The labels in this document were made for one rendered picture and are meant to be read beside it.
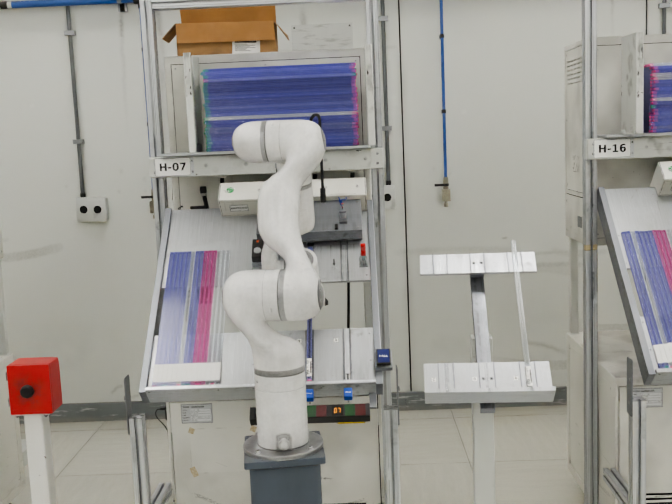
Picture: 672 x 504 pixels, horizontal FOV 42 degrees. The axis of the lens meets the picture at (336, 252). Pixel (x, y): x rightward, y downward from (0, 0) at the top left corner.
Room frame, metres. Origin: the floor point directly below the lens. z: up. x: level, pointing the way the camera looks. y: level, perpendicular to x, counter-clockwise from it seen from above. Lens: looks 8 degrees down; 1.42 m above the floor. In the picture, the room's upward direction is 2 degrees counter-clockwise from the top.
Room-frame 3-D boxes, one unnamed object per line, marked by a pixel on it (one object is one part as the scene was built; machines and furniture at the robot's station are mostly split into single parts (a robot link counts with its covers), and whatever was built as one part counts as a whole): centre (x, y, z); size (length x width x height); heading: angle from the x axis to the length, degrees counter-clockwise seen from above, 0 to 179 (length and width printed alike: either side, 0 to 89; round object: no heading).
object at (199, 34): (3.23, 0.26, 1.82); 0.68 x 0.30 x 0.20; 89
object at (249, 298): (1.99, 0.18, 1.00); 0.19 x 0.12 x 0.24; 83
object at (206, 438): (3.05, 0.22, 0.31); 0.70 x 0.65 x 0.62; 89
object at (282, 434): (1.99, 0.14, 0.79); 0.19 x 0.19 x 0.18
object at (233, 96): (2.93, 0.16, 1.52); 0.51 x 0.13 x 0.27; 89
